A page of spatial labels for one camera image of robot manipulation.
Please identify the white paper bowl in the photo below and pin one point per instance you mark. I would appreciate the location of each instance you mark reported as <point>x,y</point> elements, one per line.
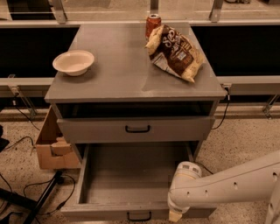
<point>74,63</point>

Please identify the grey top drawer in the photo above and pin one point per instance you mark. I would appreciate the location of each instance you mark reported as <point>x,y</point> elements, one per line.
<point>90,130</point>

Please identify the orange soda can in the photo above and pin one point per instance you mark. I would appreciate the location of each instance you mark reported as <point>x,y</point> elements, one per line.
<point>152,21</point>

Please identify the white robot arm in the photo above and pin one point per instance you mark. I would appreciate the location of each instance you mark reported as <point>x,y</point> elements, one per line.
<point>258,179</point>

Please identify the grey drawer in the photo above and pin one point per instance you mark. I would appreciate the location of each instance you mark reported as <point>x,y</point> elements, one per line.
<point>90,130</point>
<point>126,181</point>

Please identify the brown chip bag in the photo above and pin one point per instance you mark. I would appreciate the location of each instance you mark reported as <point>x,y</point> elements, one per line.
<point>174,53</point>

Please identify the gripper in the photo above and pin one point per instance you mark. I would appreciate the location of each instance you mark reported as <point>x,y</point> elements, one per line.
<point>177,206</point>

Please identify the grey drawer cabinet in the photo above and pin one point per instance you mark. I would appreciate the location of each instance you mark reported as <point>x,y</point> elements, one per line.
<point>124,84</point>

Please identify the black tripod stand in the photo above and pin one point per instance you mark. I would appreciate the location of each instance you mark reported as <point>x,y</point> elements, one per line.
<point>30,204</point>

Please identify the cardboard box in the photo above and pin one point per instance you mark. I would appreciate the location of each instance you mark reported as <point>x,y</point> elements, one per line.
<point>52,149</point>

